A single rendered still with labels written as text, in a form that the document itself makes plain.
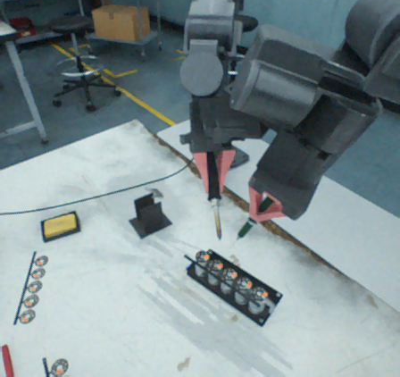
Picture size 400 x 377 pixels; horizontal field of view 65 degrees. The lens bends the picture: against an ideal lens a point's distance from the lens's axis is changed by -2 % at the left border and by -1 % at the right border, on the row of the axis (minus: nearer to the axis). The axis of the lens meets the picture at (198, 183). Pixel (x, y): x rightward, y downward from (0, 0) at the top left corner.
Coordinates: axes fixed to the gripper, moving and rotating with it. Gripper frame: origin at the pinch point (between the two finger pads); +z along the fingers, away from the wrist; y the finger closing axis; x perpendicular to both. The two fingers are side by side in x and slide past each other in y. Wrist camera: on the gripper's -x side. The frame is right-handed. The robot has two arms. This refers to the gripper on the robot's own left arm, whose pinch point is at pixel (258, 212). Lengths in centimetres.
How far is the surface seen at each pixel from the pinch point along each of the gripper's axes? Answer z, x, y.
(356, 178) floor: 84, 48, -151
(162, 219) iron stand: 25.6, -13.9, -6.4
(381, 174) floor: 80, 60, -163
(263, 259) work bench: 19.5, 7.4, -8.9
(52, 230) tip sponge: 31.8, -30.4, 7.7
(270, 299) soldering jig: 17.0, 11.1, -1.0
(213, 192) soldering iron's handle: 8.3, -7.1, -5.7
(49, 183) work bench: 38, -43, -3
